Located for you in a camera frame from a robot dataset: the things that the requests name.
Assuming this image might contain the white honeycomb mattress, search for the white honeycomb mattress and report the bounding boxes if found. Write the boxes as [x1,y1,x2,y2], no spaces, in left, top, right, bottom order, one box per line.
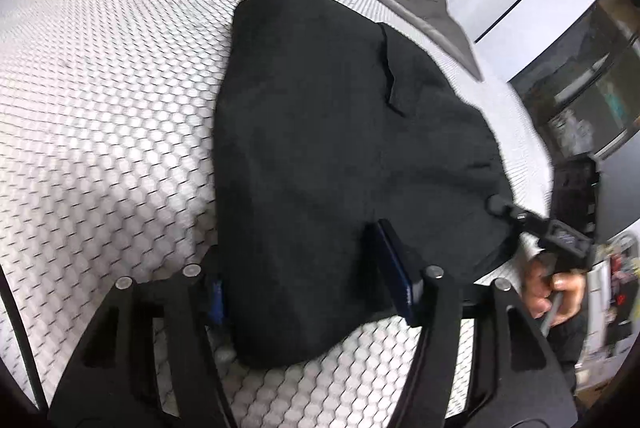
[1,0,551,396]

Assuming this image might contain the black pants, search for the black pants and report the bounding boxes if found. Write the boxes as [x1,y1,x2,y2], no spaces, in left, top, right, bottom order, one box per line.
[214,0,518,368]

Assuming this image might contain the dark glass cabinet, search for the dark glass cabinet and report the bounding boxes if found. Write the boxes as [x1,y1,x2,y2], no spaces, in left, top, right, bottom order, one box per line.
[510,0,639,239]

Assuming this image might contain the right hand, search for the right hand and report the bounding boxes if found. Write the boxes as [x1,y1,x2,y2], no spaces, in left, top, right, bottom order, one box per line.
[521,256,587,327]

